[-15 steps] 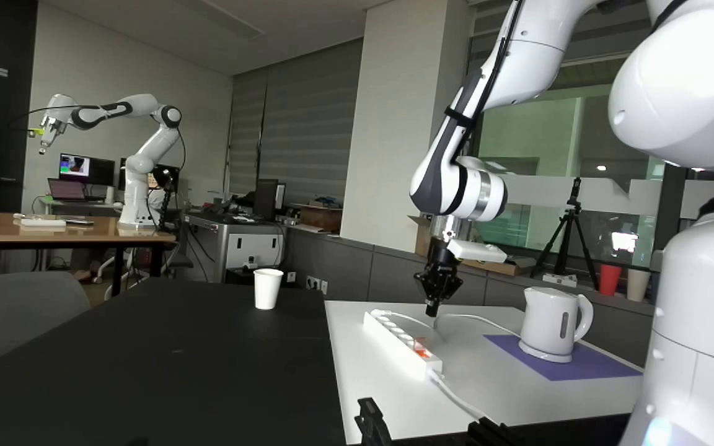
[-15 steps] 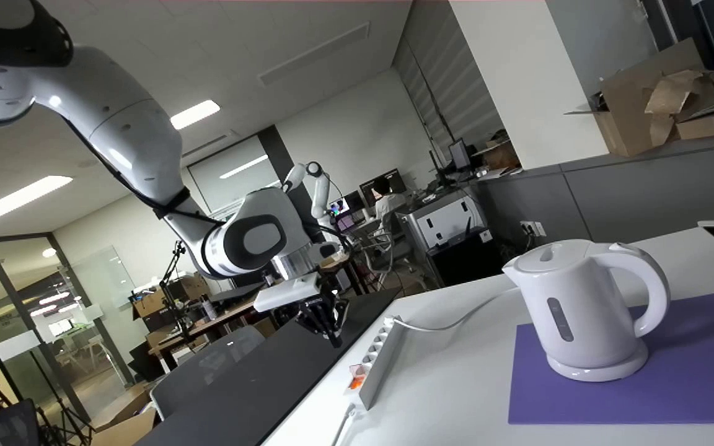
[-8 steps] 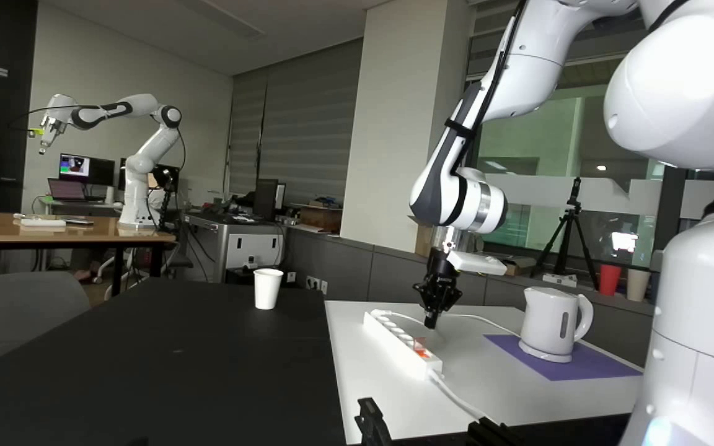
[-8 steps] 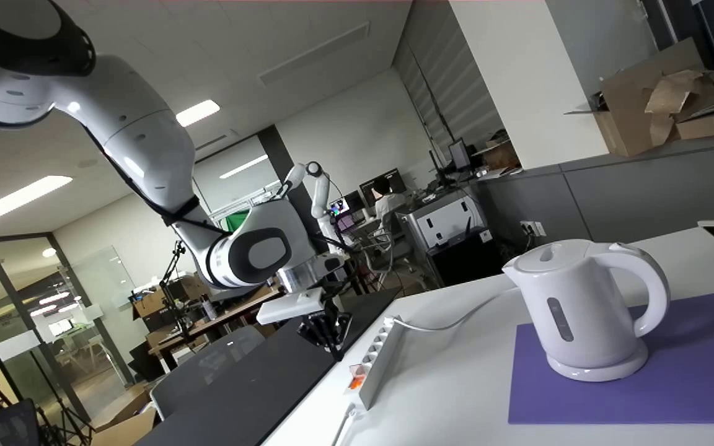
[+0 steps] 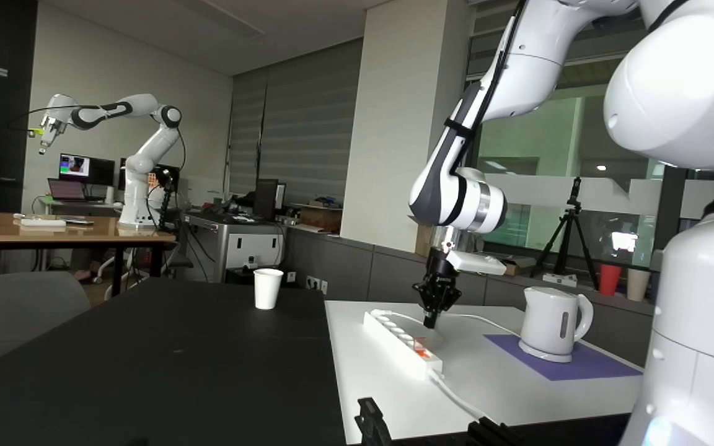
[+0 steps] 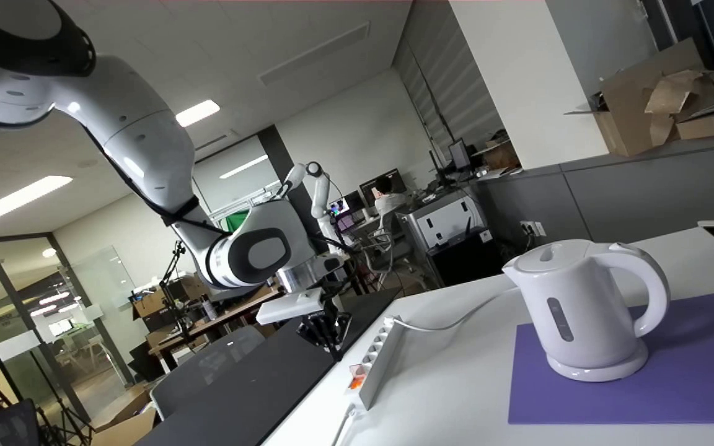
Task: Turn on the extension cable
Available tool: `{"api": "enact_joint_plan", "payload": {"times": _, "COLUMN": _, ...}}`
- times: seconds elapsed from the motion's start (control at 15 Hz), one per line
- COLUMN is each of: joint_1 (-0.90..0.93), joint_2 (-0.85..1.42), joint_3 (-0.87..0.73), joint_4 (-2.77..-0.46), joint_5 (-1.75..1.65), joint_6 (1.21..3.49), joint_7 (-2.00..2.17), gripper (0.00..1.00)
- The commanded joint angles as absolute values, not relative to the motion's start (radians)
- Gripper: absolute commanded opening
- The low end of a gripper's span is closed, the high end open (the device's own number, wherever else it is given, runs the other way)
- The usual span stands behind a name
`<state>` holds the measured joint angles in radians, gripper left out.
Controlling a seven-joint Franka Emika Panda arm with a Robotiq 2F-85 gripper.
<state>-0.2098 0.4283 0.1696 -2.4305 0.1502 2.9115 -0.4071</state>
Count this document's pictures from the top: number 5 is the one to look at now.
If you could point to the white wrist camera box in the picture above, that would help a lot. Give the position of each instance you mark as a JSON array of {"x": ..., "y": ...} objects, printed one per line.
[{"x": 478, "y": 263}]

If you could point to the beige cup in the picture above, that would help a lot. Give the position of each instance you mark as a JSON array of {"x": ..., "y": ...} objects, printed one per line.
[{"x": 637, "y": 286}]

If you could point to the computer monitor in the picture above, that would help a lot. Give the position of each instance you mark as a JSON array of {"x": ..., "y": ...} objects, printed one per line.
[{"x": 85, "y": 166}]

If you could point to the black camera tripod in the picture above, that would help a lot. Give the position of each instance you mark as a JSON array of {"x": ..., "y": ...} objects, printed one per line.
[{"x": 572, "y": 227}]

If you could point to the black table clamp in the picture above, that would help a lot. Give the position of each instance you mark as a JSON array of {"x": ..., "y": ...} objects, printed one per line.
[
  {"x": 489, "y": 431},
  {"x": 372, "y": 423}
]

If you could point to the red cup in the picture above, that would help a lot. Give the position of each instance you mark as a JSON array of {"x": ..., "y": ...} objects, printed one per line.
[{"x": 610, "y": 281}]

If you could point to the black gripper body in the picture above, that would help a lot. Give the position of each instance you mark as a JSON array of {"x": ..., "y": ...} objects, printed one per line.
[{"x": 438, "y": 286}]

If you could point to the grey white cabinet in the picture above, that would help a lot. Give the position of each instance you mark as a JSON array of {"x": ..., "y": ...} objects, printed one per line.
[{"x": 237, "y": 245}]

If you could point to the white electric kettle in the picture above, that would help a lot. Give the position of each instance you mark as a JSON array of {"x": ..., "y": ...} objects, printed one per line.
[{"x": 549, "y": 322}]

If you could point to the grey office chair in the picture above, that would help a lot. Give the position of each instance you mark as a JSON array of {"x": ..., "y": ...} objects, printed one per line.
[{"x": 11, "y": 312}]

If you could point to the wooden table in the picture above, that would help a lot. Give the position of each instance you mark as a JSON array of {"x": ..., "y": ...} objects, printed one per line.
[{"x": 61, "y": 232}]

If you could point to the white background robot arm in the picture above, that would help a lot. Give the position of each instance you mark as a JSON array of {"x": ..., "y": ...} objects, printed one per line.
[{"x": 137, "y": 165}]

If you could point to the seated person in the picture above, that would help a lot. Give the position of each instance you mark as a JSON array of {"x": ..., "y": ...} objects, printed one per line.
[{"x": 158, "y": 186}]

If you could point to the purple mat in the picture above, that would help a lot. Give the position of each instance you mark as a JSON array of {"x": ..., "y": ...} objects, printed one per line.
[{"x": 588, "y": 362}]

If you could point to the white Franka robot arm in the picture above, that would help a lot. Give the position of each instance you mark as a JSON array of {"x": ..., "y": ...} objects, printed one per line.
[{"x": 687, "y": 83}]

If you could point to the white paper cup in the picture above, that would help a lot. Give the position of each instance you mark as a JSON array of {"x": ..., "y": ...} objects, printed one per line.
[{"x": 268, "y": 288}]

